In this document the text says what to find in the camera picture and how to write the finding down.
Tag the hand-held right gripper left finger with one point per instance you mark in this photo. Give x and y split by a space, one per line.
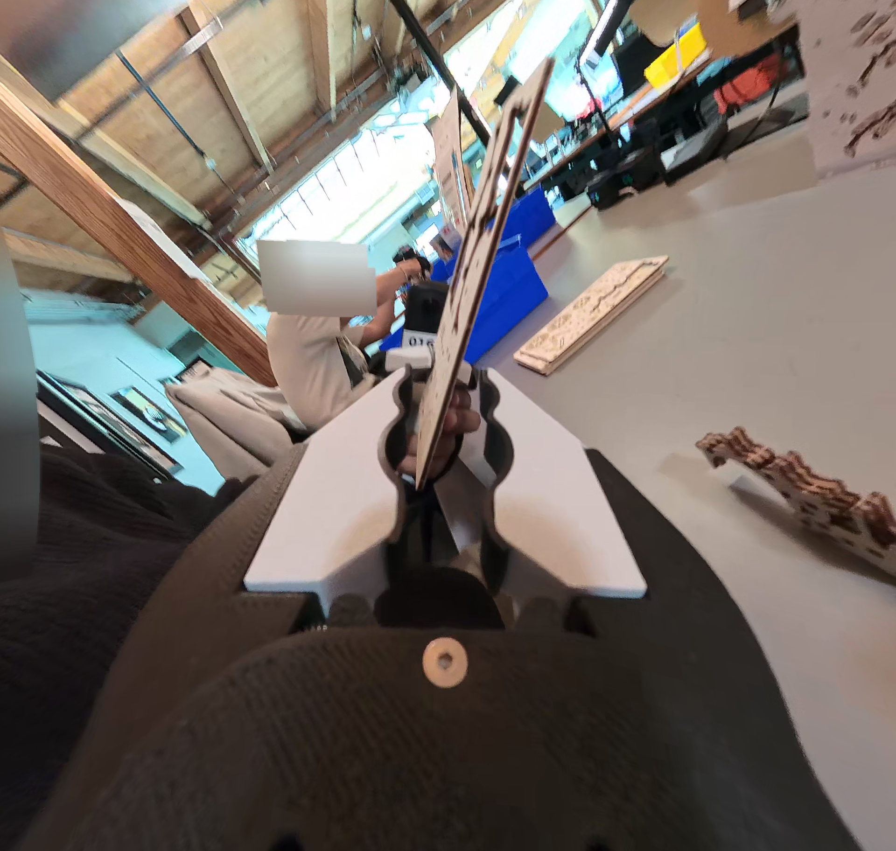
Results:
329 508

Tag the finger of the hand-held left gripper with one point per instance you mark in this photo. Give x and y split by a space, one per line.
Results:
463 374
406 359

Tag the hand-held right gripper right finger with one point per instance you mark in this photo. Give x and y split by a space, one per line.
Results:
553 508

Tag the wooden puzzle board with cutouts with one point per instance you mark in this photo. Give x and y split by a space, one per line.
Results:
483 249

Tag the stack of wooden puzzle sheets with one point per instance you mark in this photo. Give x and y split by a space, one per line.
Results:
595 312

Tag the grey desk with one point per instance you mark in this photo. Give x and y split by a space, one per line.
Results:
700 375

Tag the person's left hand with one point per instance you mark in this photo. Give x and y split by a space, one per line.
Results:
465 420

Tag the black battery charger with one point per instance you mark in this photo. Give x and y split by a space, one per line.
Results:
609 190
640 165

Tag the person's black knit sweater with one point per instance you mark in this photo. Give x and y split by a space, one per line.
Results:
105 550

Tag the wooden dinosaur model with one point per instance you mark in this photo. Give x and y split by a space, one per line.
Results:
805 494

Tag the black ceiling pipe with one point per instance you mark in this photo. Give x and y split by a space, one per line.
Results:
420 39

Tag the wooden support beam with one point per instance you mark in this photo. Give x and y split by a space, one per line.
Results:
140 235

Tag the yellow plastic bin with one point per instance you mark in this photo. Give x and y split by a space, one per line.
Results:
675 60

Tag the orange bag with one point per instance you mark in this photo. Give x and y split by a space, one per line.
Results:
749 85

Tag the white puzzle parts paper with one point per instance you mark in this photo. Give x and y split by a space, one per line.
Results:
847 60

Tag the framed wall picture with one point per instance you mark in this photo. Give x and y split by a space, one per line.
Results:
147 413

